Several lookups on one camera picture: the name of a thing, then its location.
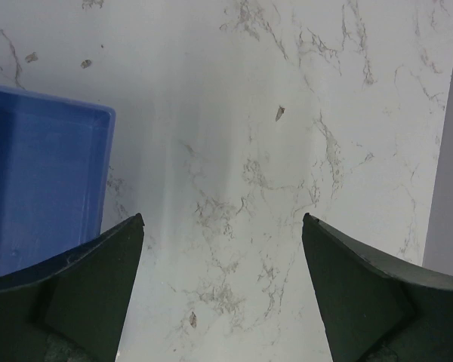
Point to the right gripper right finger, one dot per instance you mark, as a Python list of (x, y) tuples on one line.
[(374, 306)]

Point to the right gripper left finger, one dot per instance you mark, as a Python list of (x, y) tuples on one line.
[(72, 307)]

